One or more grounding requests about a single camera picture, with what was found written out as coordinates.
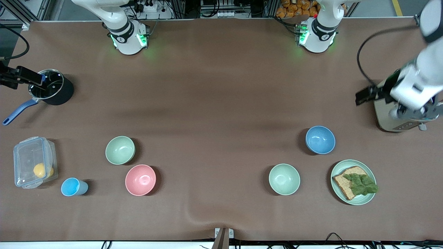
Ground blue bowl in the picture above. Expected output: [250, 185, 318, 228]
[305, 126, 336, 155]

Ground light green bowl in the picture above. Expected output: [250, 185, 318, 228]
[105, 136, 136, 165]
[269, 163, 301, 196]

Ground pink bowl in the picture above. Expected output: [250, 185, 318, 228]
[125, 164, 157, 196]

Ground silver toaster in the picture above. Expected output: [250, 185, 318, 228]
[374, 69, 442, 132]

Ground clear plastic lidded container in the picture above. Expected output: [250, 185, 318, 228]
[13, 137, 58, 189]

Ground yellow lemon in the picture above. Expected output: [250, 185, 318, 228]
[33, 163, 54, 179]

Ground green lettuce leaf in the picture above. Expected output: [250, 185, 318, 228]
[343, 173, 379, 196]

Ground brown bread slice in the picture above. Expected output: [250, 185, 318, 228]
[332, 166, 368, 201]

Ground light green plate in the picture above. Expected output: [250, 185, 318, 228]
[331, 159, 377, 206]

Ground blue plastic cup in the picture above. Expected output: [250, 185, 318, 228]
[61, 177, 89, 197]

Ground bag of orange snacks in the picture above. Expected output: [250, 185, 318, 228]
[276, 0, 319, 18]

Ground white power strip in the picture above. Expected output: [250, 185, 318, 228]
[138, 1, 173, 20]

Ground brown table cloth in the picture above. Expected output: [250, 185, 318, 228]
[0, 17, 443, 242]

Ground black saucepan with blue handle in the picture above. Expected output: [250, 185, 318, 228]
[2, 69, 74, 126]

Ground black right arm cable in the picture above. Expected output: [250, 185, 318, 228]
[0, 22, 30, 60]

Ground aluminium frame profile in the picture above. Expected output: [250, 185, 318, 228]
[6, 0, 53, 25]

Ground black looped floor cable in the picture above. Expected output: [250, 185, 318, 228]
[325, 232, 351, 249]

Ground metal table edge bracket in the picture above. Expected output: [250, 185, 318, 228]
[212, 227, 234, 249]

